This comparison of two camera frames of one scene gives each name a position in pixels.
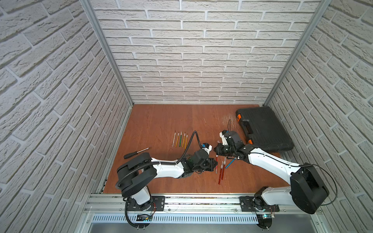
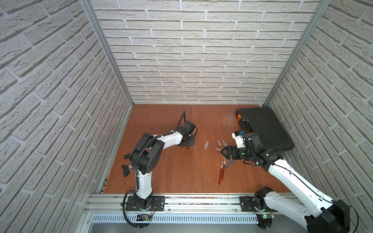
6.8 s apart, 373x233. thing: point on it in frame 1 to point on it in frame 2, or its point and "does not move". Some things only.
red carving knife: (224, 164) does not move
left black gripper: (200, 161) to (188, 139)
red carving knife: (221, 168) does not move
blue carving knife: (230, 163) does not move
